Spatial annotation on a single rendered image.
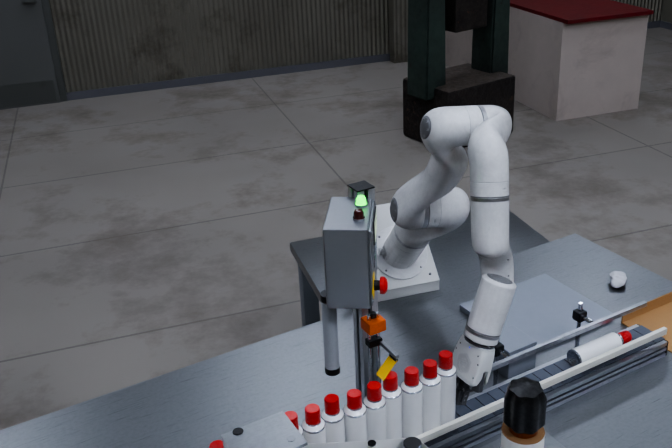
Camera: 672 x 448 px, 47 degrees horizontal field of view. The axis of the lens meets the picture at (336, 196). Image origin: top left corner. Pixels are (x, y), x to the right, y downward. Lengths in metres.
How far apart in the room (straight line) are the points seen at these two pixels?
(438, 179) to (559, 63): 4.81
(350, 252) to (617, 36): 5.66
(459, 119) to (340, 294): 0.55
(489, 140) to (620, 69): 5.42
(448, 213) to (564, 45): 4.66
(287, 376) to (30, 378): 1.96
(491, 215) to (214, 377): 0.95
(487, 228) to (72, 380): 2.53
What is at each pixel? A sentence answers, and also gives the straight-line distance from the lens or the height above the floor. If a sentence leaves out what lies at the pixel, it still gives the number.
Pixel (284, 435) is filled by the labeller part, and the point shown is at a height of 1.14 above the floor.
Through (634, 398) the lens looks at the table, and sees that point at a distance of 2.26.
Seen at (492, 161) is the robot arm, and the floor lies 1.52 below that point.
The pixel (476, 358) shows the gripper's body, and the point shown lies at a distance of 1.91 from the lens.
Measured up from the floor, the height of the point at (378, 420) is 1.01.
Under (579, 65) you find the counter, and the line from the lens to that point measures 6.94.
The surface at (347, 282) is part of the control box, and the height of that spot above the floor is 1.35.
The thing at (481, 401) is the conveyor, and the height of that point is 0.88.
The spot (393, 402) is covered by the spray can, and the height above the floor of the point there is 1.03.
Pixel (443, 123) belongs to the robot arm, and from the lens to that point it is 1.92.
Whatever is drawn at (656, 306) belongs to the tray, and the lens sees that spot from 2.65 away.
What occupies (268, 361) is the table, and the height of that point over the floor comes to 0.83.
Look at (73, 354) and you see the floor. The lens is 4.09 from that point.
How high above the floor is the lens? 2.17
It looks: 24 degrees down
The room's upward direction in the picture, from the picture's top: 3 degrees counter-clockwise
